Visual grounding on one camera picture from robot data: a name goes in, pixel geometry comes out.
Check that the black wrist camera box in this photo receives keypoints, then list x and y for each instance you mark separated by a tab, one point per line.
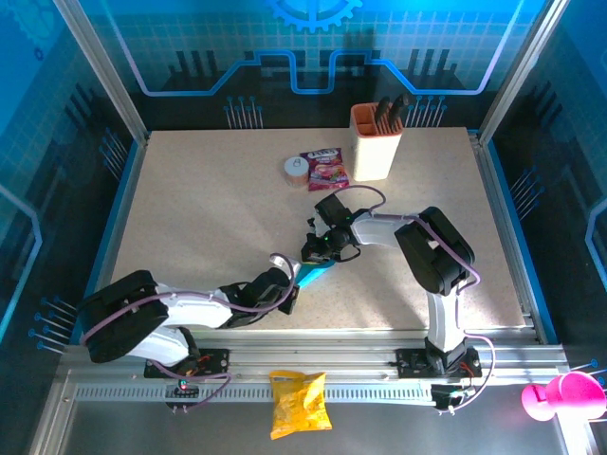
271	284
333	208

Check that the yellow chips bag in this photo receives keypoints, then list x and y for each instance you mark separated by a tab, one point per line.
299	407

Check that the orange can with white lid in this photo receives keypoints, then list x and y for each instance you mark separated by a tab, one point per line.
296	173

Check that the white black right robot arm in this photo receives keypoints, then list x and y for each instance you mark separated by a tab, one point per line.
436	256

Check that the blue cloth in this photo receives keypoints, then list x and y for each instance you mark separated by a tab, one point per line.
315	275

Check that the small black controller board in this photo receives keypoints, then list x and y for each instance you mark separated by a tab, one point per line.
182	391
450	395

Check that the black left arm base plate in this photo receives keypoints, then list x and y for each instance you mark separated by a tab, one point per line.
213	360

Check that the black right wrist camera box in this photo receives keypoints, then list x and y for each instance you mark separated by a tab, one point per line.
333	208

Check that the aluminium side rail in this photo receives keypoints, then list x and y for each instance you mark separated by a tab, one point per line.
118	227
502	237

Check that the pink plastic cup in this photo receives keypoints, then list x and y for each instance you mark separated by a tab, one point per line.
569	393

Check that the aluminium mounting rail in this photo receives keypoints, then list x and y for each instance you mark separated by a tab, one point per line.
308	353

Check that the purple snack bag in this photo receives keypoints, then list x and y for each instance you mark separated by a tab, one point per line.
327	168

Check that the cream knife block orange top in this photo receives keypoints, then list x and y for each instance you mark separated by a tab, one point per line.
374	156

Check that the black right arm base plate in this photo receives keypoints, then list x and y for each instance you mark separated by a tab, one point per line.
412	362

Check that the aluminium frame post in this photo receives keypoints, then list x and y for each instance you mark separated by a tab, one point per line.
521	71
102	71

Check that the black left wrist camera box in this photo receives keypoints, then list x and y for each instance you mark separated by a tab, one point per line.
271	284

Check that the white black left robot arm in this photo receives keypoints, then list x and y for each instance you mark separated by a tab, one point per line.
189	310

